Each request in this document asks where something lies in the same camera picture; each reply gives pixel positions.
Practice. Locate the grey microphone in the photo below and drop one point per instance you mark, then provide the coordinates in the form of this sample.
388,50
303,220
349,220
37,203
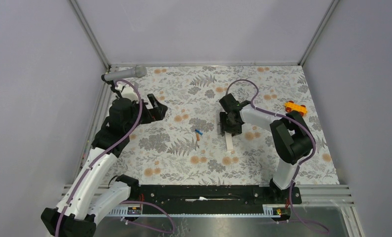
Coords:
135,72

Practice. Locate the floral patterned table mat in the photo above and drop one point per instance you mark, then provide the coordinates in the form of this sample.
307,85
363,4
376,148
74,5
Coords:
167,152

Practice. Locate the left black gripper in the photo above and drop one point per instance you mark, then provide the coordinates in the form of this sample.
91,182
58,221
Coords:
158,113

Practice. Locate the yellow toy car red wheels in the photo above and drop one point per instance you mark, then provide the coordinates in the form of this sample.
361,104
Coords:
292,106

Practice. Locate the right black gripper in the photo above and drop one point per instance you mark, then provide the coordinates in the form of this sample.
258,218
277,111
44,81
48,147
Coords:
224,127

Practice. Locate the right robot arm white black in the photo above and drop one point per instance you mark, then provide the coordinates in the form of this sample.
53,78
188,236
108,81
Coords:
292,138

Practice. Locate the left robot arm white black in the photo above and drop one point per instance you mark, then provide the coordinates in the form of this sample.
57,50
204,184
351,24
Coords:
76,215

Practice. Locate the white remote control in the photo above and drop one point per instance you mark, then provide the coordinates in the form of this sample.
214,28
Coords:
228,142

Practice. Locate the blue battery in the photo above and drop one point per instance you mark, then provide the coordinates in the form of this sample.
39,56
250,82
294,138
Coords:
198,132

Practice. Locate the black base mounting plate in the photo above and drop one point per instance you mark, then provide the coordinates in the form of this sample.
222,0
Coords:
212,199

